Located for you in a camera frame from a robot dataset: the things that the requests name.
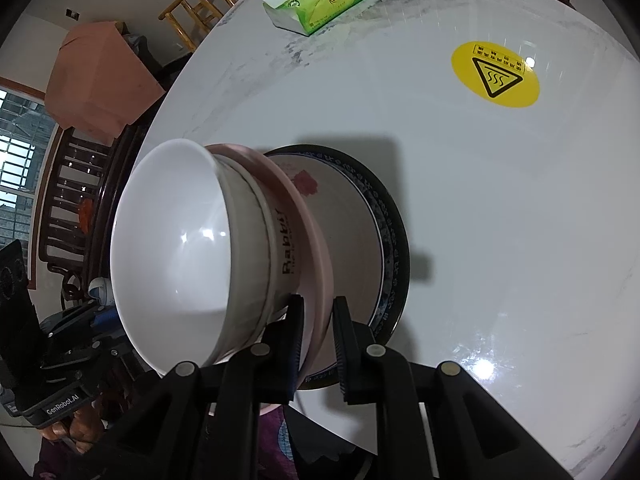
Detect pink cloth cover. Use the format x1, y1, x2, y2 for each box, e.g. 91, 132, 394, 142
46, 20, 167, 145

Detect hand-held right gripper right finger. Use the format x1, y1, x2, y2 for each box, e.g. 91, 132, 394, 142
332, 296, 573, 480

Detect dark carved wooden bench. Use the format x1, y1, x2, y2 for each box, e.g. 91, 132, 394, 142
37, 122, 151, 306

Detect person's purple clothing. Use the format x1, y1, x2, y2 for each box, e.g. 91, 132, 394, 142
257, 405, 351, 480

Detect barred window wooden frame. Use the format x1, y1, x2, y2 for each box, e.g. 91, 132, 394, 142
0, 76, 63, 291

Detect round yellow warning sticker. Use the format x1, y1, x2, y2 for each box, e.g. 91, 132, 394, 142
451, 40, 542, 109

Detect white printed bowl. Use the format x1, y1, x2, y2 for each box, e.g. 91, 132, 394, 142
212, 152, 308, 348

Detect large pink bowl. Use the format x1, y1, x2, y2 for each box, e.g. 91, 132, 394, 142
205, 143, 336, 416

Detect white plate pink flowers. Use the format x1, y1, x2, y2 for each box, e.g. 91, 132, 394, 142
267, 152, 388, 391

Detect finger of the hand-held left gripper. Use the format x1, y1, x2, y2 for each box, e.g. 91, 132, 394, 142
75, 335, 133, 367
47, 302, 118, 336

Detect blue floral plate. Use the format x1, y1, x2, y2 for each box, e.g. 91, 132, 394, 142
262, 144, 412, 392

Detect white ribbed bowl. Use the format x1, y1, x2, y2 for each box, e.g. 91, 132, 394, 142
110, 140, 273, 378

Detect person's left hand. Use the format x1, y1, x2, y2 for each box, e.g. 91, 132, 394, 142
40, 385, 108, 453

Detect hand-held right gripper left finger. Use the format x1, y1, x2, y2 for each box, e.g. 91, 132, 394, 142
92, 294, 306, 480

